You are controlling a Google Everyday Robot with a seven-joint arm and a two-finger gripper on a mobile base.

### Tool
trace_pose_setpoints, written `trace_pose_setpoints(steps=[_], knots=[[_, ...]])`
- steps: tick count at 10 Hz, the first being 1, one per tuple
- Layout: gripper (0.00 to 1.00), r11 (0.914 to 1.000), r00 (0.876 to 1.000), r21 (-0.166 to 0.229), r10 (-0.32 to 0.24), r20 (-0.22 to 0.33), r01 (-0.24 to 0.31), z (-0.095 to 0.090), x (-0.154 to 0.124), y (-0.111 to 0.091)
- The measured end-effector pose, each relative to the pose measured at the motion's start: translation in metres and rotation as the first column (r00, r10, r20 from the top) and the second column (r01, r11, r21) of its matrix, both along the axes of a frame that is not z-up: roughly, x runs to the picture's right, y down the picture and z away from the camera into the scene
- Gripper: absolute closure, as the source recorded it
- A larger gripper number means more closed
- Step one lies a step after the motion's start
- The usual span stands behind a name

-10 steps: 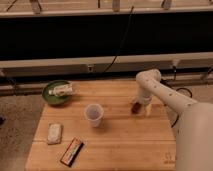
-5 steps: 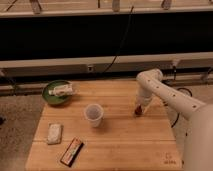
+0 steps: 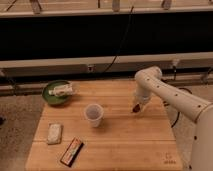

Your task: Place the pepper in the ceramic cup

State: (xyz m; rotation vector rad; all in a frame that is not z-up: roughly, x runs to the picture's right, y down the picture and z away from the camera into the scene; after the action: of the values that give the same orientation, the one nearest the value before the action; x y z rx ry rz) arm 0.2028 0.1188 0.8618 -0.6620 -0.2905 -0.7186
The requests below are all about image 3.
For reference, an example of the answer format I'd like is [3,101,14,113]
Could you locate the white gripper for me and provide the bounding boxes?
[133,94,151,112]

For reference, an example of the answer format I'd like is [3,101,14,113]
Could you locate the red pepper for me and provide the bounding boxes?
[132,104,140,113]

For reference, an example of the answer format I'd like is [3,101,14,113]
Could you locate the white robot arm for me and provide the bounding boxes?
[133,66,213,171]

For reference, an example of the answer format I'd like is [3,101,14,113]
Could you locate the translucent ceramic cup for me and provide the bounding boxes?
[84,103,104,127]

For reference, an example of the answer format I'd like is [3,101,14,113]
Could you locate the white bottle in bowl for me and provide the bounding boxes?
[48,84,73,97]

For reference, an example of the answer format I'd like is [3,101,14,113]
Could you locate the brown candy bar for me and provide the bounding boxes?
[60,138,84,167]

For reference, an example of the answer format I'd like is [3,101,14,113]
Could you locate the green bowl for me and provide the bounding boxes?
[42,80,75,106]

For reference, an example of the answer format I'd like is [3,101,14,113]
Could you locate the white wrapped packet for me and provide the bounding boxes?
[47,123,63,145]

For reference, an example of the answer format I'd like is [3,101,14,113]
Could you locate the black cable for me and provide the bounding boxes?
[101,5,135,74]

